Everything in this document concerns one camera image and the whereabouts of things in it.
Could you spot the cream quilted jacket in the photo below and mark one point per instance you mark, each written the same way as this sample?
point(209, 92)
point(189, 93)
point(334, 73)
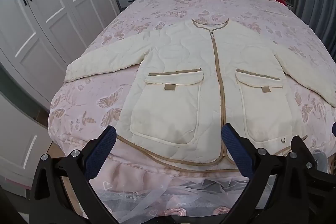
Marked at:
point(181, 77)

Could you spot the grey nightstand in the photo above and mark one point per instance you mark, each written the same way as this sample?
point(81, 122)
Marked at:
point(128, 1)

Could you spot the white cabinet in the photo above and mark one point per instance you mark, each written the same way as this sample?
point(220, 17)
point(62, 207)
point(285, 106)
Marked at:
point(18, 142)

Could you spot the pink floral bedspread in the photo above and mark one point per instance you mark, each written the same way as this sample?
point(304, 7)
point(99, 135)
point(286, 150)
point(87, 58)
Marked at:
point(170, 6)

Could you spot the white wardrobe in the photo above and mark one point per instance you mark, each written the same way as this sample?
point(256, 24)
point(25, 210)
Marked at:
point(52, 8)

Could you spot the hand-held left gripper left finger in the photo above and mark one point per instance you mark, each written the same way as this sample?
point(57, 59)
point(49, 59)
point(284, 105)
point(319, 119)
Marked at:
point(101, 153)

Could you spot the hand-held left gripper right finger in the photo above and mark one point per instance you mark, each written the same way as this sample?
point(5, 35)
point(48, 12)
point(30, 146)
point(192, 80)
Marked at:
point(236, 151)

